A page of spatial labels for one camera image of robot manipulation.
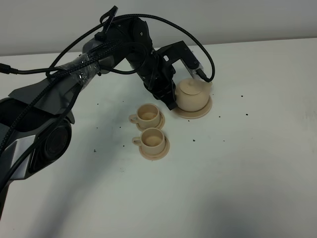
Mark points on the near beige teacup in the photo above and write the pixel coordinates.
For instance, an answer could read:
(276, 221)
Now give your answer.
(151, 141)

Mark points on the far small beige saucer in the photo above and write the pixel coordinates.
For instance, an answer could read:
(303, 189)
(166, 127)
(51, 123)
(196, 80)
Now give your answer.
(159, 126)

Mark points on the beige teacup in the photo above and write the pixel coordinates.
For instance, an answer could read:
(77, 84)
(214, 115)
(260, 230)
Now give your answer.
(151, 141)
(147, 115)

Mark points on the near small beige saucer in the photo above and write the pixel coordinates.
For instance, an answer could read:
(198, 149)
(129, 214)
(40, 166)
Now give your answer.
(158, 156)

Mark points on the small beige saucer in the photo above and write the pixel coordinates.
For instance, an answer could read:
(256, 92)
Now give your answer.
(159, 126)
(158, 156)

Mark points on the beige ceramic teapot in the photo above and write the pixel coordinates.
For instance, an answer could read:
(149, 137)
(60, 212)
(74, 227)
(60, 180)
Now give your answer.
(192, 94)

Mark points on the far beige teacup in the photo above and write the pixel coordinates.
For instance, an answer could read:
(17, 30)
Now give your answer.
(147, 115)

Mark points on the large beige teapot saucer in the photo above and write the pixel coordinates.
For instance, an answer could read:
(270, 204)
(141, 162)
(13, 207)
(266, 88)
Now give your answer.
(194, 115)

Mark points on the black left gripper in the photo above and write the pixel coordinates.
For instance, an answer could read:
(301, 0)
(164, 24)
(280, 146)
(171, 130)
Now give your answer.
(148, 64)

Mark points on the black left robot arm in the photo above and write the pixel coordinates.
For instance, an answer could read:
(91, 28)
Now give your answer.
(36, 120)

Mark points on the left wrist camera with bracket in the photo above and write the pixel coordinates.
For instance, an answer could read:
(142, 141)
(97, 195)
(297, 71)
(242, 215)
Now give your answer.
(180, 51)

